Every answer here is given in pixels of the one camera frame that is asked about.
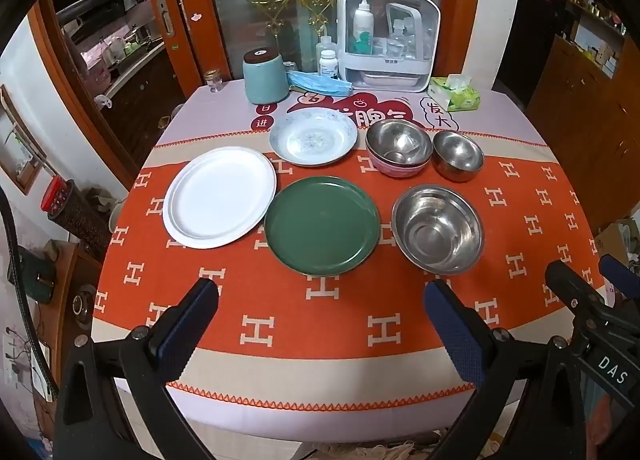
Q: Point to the clear plastic bottle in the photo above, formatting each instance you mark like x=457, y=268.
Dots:
x=395, y=42

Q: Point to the large steel bowl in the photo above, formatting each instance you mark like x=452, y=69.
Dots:
x=437, y=230

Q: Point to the translucent plastic bottle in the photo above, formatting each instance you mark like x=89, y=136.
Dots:
x=325, y=42

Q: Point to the small steel bowl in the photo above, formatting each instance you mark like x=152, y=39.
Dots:
x=457, y=157

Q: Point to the white oval plate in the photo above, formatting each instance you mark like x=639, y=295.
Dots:
x=217, y=197

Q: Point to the orange printed tablecloth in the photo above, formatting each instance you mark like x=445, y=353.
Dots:
x=320, y=325

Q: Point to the cardboard box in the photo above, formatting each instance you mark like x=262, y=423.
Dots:
x=617, y=240

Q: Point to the clear drinking glass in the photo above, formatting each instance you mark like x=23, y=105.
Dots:
x=290, y=67

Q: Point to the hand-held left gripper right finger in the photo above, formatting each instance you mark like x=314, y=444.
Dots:
x=454, y=335

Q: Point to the green round plate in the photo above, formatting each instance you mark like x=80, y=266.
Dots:
x=322, y=225

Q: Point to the teal canister with brown lid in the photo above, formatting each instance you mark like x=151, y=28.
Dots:
x=265, y=80

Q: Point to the white floral plate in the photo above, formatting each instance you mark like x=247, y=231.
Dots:
x=312, y=137

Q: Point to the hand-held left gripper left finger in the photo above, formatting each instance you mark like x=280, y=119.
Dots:
x=186, y=330

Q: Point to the blue face mask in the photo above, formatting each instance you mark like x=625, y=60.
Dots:
x=320, y=82

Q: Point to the wooden glass door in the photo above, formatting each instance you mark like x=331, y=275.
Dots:
x=187, y=55

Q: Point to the white storage box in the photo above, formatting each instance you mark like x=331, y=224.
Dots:
x=380, y=72

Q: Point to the brown wooden cabinet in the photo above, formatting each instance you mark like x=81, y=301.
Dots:
x=575, y=130

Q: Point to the small glass jar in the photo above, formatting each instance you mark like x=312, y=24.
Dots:
x=212, y=81

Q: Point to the green tissue pack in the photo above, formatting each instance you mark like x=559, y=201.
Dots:
x=455, y=95

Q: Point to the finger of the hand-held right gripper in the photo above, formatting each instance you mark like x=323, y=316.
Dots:
x=575, y=290
x=620, y=275

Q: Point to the red lidded jar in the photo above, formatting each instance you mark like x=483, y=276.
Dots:
x=70, y=210

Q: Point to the pink steel bowl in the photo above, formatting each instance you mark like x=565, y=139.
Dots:
x=397, y=145

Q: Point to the framed picture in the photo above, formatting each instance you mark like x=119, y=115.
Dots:
x=17, y=145

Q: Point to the white pill bottle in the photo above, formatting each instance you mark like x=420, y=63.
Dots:
x=328, y=65

